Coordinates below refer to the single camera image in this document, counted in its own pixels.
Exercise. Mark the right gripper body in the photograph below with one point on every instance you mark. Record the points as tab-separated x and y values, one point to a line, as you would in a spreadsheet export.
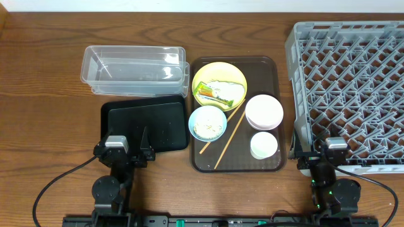
309	160

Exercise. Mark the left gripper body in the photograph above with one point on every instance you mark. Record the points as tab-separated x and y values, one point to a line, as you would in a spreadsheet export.
132	156

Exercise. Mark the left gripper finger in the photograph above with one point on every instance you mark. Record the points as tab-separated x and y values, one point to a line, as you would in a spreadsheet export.
109	132
145	144

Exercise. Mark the white cup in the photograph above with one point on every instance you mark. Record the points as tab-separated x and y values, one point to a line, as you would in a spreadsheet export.
263	145

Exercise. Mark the pink bowl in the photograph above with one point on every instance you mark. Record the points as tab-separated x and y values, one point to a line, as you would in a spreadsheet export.
264	112

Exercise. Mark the blue bowl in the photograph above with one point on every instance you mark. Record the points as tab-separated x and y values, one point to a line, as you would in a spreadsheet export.
192	120

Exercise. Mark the wooden chopstick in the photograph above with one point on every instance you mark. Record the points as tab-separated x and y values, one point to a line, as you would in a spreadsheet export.
230	139
228	119

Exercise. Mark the green snack wrapper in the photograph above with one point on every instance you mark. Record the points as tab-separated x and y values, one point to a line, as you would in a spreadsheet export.
206	91

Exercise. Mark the yellow plate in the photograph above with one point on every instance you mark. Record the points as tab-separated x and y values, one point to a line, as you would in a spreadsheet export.
218	71

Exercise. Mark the rice food waste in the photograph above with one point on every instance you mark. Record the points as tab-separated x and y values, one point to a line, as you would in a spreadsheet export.
208	125

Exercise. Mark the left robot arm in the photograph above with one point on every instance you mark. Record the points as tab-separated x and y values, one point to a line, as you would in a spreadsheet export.
112	192

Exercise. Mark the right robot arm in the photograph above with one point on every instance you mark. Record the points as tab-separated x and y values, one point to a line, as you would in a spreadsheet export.
336	199

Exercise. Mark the grey dishwasher rack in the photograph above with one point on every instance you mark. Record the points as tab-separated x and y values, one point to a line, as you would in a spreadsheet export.
348	76

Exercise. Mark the black tray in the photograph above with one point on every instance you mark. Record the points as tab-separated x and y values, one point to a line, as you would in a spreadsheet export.
163	117

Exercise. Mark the clear plastic bin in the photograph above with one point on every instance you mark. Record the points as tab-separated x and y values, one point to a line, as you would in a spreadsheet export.
133	70

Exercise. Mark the brown serving tray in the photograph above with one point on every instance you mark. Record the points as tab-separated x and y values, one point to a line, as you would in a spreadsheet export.
262	79

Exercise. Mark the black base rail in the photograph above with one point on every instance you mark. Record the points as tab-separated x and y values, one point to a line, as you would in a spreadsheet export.
164	221

